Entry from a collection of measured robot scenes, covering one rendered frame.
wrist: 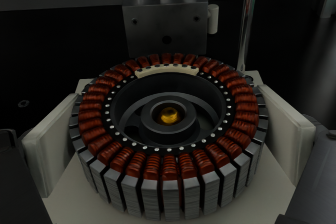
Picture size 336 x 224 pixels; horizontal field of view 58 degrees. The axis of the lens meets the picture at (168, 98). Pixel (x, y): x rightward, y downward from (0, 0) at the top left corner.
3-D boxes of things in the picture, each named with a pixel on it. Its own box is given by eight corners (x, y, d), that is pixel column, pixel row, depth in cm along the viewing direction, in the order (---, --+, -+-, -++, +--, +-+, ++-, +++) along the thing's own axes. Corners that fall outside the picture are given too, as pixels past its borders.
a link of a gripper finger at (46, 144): (49, 199, 14) (32, 200, 14) (86, 135, 20) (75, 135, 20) (37, 137, 13) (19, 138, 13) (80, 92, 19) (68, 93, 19)
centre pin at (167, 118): (186, 153, 19) (186, 122, 17) (155, 154, 19) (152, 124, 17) (184, 130, 20) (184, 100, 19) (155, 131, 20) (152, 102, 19)
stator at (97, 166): (284, 221, 15) (301, 178, 13) (63, 230, 15) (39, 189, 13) (239, 85, 24) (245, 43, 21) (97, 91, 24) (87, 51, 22)
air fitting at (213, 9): (217, 37, 29) (219, 8, 27) (205, 38, 29) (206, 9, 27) (216, 32, 30) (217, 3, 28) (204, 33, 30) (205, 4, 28)
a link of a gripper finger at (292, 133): (299, 126, 13) (317, 125, 13) (255, 84, 19) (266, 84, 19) (293, 188, 13) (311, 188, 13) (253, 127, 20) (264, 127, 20)
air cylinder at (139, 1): (206, 55, 29) (208, 0, 26) (129, 59, 30) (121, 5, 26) (200, 30, 33) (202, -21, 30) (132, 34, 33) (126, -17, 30)
